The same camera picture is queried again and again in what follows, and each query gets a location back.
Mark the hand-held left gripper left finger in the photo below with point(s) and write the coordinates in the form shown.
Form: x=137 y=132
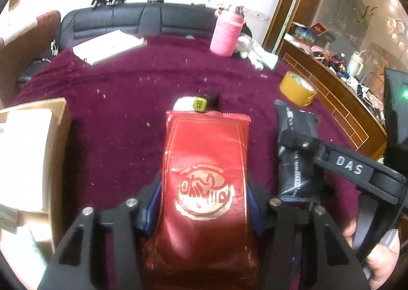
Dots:
x=152 y=210

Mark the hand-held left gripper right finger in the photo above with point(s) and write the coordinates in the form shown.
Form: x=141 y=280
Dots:
x=256 y=213

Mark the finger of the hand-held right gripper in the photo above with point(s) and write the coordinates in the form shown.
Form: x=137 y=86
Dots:
x=347 y=165

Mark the black foil packet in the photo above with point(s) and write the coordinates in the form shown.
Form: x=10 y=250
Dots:
x=291 y=181

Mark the red foil packet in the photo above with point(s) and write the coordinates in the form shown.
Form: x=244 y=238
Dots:
x=204 y=149

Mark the white tube orange cap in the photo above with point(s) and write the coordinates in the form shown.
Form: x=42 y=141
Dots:
x=183 y=104

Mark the cardboard box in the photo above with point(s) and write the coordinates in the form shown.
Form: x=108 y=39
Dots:
x=59 y=149

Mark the person's right hand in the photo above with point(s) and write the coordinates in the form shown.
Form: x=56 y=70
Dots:
x=382 y=264

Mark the white lidded mug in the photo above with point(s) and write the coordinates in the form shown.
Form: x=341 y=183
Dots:
x=355 y=66

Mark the brown tape roll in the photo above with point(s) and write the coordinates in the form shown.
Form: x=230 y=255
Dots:
x=295 y=90

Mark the maroon velvet tablecloth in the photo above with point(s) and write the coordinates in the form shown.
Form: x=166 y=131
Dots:
x=127 y=111

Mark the red box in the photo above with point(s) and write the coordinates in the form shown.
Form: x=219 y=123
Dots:
x=318 y=28

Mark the colourful printed box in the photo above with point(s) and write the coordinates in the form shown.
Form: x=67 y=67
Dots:
x=303 y=35

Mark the white cloth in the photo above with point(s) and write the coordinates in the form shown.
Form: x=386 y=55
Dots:
x=261 y=57

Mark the white notebook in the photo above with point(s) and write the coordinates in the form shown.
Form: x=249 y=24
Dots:
x=108 y=46

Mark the pink knitted bottle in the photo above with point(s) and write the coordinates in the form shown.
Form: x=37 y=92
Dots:
x=224 y=35

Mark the black leather sofa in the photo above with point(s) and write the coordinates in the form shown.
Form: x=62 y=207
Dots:
x=127 y=19

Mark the brown armchair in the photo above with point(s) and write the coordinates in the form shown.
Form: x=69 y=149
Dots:
x=19 y=54

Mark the small black clip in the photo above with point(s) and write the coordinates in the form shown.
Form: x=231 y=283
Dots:
x=156 y=1

